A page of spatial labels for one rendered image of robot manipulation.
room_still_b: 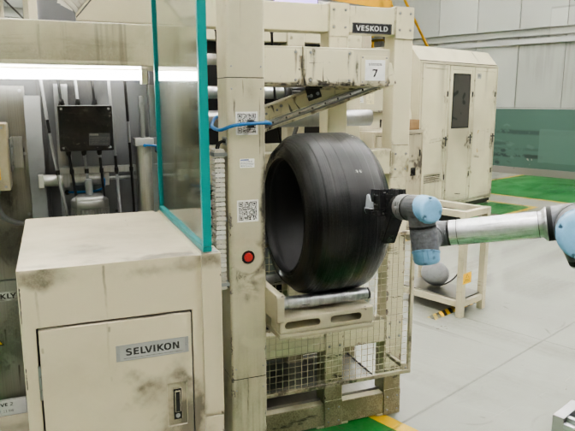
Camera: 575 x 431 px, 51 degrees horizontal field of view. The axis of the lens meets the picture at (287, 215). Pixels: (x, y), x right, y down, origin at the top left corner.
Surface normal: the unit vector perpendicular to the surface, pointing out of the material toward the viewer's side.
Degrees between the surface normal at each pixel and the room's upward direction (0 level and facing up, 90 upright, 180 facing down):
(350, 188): 64
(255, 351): 90
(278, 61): 90
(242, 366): 90
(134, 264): 90
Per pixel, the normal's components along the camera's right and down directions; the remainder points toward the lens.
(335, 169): 0.28, -0.48
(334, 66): 0.36, 0.18
